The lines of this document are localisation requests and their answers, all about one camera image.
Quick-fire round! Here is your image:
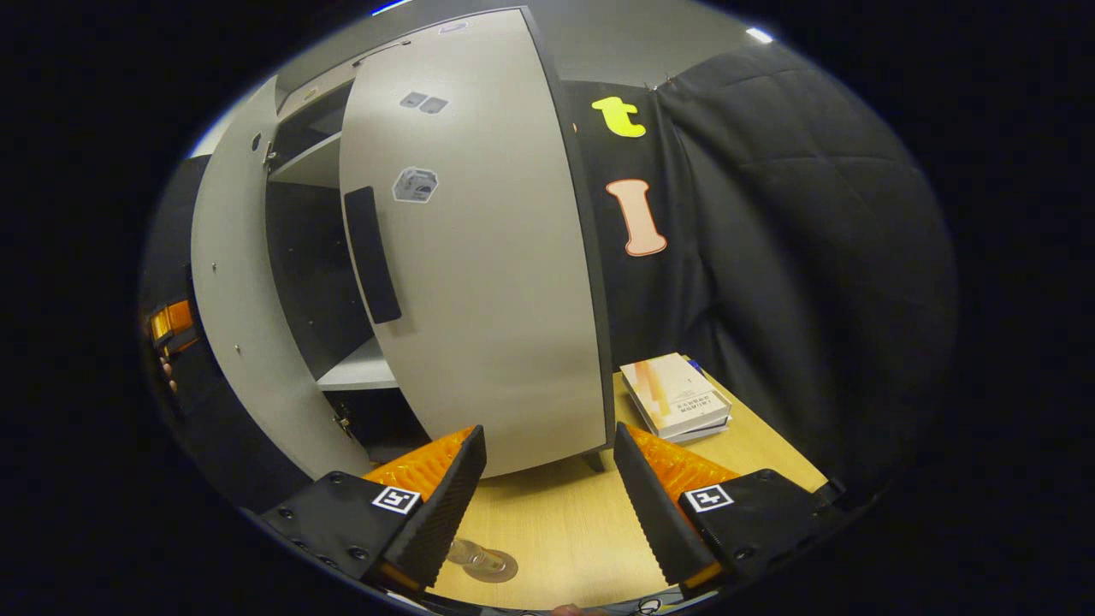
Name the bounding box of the white and orange book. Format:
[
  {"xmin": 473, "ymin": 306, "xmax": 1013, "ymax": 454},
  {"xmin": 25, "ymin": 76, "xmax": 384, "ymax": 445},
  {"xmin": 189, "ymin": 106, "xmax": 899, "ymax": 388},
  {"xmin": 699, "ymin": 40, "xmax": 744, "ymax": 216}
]
[{"xmin": 620, "ymin": 352, "xmax": 732, "ymax": 439}]

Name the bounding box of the blue book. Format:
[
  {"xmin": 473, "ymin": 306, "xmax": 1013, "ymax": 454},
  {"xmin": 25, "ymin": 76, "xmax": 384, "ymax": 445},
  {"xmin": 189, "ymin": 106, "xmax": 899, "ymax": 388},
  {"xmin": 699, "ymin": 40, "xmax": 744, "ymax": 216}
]
[{"xmin": 663, "ymin": 358, "xmax": 734, "ymax": 446}]

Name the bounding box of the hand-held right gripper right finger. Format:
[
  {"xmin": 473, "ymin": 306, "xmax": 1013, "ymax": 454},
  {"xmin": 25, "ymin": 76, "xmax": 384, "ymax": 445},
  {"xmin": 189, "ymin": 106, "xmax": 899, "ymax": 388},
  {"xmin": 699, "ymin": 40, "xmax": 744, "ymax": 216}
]
[{"xmin": 613, "ymin": 422, "xmax": 843, "ymax": 600}]

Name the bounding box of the clear glass bottle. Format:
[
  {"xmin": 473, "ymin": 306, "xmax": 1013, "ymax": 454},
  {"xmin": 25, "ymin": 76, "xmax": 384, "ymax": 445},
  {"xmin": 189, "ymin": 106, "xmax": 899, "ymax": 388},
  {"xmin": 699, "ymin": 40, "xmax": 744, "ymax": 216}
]
[{"xmin": 445, "ymin": 536, "xmax": 510, "ymax": 576}]

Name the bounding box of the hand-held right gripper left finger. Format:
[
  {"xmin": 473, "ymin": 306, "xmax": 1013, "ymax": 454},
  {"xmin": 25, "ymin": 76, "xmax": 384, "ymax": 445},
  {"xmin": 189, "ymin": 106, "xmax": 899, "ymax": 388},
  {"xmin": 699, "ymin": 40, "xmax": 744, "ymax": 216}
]
[{"xmin": 259, "ymin": 425, "xmax": 488, "ymax": 595}]

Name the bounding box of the black backdrop cloth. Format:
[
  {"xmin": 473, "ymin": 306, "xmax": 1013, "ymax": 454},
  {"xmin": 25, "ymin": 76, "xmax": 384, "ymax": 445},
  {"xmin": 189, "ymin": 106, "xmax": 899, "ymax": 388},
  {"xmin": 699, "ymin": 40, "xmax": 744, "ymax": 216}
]
[{"xmin": 137, "ymin": 43, "xmax": 959, "ymax": 514}]

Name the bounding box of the white cabinet door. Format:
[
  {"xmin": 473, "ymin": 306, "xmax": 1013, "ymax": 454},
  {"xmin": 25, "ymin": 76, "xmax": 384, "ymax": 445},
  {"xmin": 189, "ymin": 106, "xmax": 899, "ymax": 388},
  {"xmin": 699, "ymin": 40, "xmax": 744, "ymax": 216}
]
[
  {"xmin": 190, "ymin": 77, "xmax": 373, "ymax": 480},
  {"xmin": 340, "ymin": 9, "xmax": 617, "ymax": 478}
]

